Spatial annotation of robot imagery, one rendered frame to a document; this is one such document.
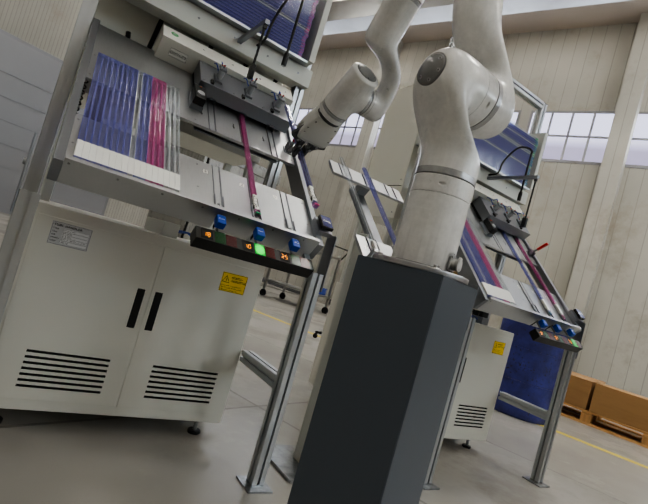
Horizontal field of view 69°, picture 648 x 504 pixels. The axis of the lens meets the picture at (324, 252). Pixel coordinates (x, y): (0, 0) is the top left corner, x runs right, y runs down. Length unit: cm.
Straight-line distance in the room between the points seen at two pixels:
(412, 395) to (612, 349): 794
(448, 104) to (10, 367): 127
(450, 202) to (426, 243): 9
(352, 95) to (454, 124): 43
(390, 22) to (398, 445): 96
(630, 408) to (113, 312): 431
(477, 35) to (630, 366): 788
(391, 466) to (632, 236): 825
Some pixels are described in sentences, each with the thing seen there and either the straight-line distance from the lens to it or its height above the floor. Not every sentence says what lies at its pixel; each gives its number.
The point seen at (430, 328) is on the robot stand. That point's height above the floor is 61.
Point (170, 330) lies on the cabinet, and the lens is 156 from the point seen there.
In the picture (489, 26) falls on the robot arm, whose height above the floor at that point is 120.
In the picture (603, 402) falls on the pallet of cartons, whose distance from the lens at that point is 497.
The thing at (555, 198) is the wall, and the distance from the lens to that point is 926.
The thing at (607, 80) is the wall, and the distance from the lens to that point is 998.
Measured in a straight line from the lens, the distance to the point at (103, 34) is 171.
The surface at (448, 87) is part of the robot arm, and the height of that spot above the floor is 103.
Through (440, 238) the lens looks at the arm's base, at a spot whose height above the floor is 77.
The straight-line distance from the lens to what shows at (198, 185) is 127.
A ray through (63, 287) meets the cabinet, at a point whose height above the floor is 41.
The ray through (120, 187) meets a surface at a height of 70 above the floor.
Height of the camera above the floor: 65
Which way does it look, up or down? 2 degrees up
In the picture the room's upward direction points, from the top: 16 degrees clockwise
